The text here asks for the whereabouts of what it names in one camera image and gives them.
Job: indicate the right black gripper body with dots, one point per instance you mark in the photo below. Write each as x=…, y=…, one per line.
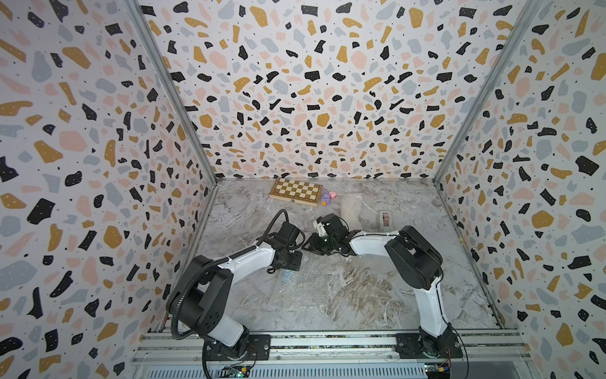
x=322, y=245

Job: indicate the wooden chessboard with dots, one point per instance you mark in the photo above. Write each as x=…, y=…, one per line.
x=295, y=191

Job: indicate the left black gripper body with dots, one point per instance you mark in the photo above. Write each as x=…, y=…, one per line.
x=293, y=260

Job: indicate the clear tape dispenser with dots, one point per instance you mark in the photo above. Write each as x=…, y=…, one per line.
x=384, y=219

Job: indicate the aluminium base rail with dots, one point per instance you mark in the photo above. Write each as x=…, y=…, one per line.
x=476, y=353

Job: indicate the purple orange small toy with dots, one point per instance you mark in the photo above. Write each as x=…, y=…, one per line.
x=325, y=198

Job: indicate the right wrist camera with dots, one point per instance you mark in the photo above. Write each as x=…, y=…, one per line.
x=319, y=226

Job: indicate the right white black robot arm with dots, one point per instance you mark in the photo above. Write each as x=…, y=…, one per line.
x=418, y=263

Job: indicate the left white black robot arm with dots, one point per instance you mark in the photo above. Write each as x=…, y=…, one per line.
x=197, y=303

